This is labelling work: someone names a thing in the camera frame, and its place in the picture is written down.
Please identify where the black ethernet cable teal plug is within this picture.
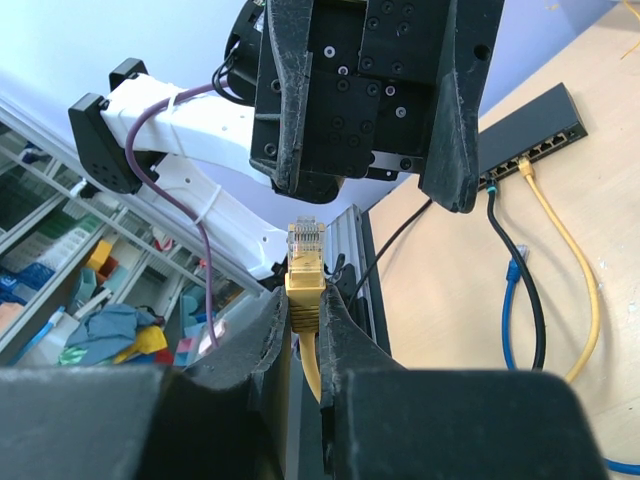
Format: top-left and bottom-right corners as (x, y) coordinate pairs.
(347, 182), (546, 372)

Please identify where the aluminium rail frame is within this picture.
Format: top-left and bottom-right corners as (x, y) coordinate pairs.
(1, 101), (391, 353)

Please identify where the blue ethernet cable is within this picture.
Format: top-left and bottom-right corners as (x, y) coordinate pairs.
(502, 244), (640, 476)

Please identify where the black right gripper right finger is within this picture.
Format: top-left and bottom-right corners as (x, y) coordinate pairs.
(319, 286), (607, 479)

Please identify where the box of colourful blocks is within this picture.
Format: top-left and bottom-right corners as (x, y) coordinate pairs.
(0, 239), (231, 369)

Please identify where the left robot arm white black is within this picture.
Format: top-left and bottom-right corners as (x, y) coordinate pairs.
(69, 1), (503, 287)

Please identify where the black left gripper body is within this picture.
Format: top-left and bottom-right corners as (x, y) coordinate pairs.
(225, 1), (449, 203)

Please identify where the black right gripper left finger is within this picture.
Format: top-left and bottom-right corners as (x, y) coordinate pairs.
(1, 289), (291, 479)

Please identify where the small black network switch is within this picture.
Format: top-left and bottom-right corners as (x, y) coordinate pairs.
(479, 83), (588, 189)

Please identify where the yellow ethernet cable long loop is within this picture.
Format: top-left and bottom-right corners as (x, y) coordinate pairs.
(285, 217), (326, 402)

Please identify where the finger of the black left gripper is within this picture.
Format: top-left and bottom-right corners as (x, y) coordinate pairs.
(267, 1), (313, 193)
(419, 1), (504, 214)

